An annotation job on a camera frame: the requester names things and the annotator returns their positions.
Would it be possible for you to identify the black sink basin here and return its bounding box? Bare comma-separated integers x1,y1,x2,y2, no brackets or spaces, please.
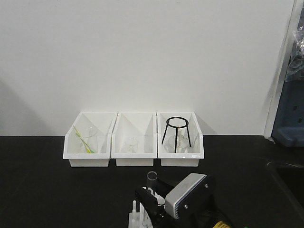
266,161,304,221

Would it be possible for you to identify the clear glass flask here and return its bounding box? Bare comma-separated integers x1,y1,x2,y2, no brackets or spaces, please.
164,129,196,153

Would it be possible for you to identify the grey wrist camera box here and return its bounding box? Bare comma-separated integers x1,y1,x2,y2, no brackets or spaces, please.
164,173,206,219

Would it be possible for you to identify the white test tube rack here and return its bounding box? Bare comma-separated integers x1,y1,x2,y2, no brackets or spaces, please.
128,187,167,228

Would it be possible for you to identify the white middle storage bin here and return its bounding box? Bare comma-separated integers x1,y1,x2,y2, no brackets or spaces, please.
111,112,157,167

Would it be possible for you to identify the white right storage bin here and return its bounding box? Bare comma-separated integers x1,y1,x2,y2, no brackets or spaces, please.
157,112,205,167

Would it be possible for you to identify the clear glass test tube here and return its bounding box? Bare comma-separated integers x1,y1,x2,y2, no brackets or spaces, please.
142,171,158,226

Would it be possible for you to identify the white storage bin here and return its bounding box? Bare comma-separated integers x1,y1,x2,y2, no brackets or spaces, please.
63,112,118,167
111,112,157,167
157,112,205,167

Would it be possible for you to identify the clear plastic bag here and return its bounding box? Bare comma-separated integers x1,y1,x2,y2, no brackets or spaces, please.
285,19,304,82

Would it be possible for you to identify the grey pegboard drying rack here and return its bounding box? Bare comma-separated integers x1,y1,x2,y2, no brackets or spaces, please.
272,80,304,147

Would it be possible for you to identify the small clear glass beaker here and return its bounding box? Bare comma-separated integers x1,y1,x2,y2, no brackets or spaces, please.
122,137,139,153

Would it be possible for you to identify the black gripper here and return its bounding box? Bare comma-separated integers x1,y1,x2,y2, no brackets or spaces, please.
135,175,235,228

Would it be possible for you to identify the white left storage bin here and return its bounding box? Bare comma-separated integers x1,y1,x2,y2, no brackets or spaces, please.
63,112,118,167

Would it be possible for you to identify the black wire tripod stand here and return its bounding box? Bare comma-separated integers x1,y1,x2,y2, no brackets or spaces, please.
161,116,191,146

